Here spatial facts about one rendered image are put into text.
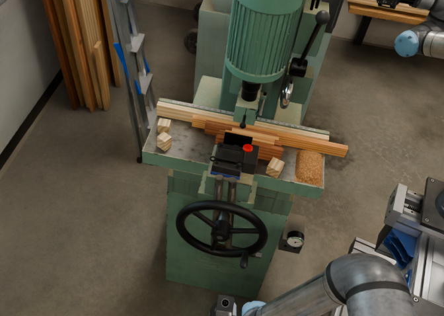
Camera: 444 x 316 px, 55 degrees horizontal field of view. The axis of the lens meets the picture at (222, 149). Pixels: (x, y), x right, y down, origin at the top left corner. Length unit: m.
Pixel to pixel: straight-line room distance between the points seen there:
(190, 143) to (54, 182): 1.25
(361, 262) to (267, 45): 0.59
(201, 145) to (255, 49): 0.42
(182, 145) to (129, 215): 0.99
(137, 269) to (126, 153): 0.75
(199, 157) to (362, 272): 0.73
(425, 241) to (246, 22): 0.98
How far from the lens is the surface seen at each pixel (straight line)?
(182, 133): 1.48
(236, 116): 1.37
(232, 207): 1.23
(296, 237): 1.54
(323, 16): 1.10
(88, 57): 2.67
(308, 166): 1.41
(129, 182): 2.48
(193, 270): 2.01
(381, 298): 0.83
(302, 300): 1.00
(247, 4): 1.12
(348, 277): 0.87
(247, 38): 1.17
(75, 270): 2.23
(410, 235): 1.72
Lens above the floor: 1.96
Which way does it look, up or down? 47 degrees down
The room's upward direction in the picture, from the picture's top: 9 degrees clockwise
